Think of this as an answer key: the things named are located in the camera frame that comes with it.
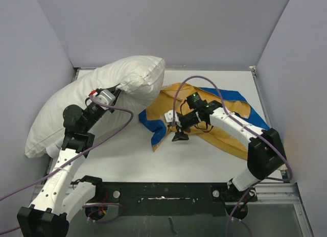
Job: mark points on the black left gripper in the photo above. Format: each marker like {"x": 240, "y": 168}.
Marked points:
{"x": 115, "y": 89}

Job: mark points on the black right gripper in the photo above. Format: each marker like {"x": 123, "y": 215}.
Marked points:
{"x": 180, "y": 135}

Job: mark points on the blue yellow Mickey pillowcase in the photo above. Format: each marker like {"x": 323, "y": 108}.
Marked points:
{"x": 153, "y": 117}

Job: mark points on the white pillow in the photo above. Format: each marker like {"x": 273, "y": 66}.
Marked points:
{"x": 131, "y": 83}

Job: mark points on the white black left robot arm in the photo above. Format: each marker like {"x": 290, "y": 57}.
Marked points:
{"x": 64, "y": 165}

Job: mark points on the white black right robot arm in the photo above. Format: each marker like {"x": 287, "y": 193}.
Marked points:
{"x": 265, "y": 150}

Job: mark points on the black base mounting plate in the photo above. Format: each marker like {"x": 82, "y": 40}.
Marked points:
{"x": 130, "y": 199}

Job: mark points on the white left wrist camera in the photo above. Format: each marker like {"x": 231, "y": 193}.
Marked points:
{"x": 103, "y": 96}

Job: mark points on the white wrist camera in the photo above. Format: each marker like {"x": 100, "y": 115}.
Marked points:
{"x": 172, "y": 119}
{"x": 103, "y": 96}

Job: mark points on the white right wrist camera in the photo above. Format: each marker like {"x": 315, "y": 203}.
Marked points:
{"x": 172, "y": 119}

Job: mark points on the aluminium frame rail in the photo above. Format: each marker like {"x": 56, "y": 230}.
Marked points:
{"x": 266, "y": 194}

